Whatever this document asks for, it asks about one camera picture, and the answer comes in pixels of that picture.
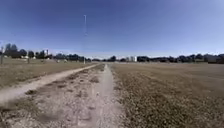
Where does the pale building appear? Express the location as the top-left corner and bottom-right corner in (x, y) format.
(129, 55), (138, 63)

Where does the pale gravel track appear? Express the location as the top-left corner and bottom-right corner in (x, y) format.
(76, 63), (126, 128)

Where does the thin tall mast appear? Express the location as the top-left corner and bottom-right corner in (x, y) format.
(82, 14), (88, 64)

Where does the weedy strip between ruts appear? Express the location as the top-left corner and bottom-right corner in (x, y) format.
(0, 63), (106, 128)

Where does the dry grass field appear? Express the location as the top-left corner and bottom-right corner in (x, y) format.
(0, 58), (98, 89)
(109, 61), (224, 128)

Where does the row of trees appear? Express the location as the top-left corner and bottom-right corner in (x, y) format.
(0, 43), (91, 63)
(91, 53), (224, 64)

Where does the pale dirt rut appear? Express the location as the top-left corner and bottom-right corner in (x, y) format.
(0, 63), (99, 106)

